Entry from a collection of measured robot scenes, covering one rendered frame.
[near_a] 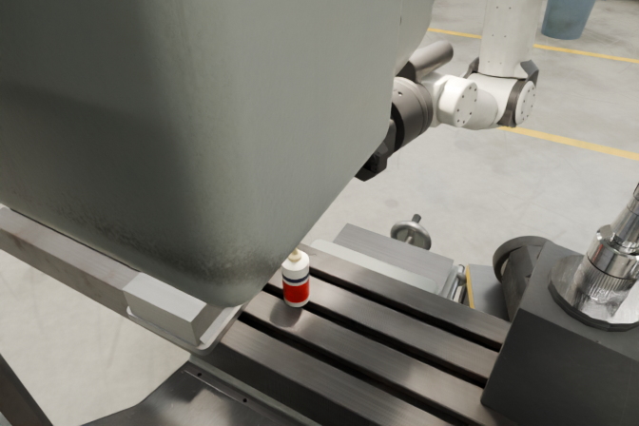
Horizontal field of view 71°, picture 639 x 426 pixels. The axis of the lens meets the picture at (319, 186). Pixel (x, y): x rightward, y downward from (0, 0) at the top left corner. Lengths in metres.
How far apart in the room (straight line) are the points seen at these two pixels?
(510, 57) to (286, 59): 0.74
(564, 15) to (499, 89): 4.38
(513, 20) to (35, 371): 1.87
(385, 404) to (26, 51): 0.55
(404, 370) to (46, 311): 1.77
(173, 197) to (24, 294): 2.17
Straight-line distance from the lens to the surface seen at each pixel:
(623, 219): 0.48
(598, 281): 0.51
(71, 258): 0.88
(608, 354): 0.52
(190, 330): 0.64
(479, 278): 1.58
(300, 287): 0.67
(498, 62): 0.89
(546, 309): 0.52
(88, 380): 1.93
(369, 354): 0.66
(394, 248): 1.09
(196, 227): 0.17
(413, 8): 0.38
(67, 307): 2.19
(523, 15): 0.88
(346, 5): 0.21
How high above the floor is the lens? 1.51
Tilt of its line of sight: 37 degrees down
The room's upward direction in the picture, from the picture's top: straight up
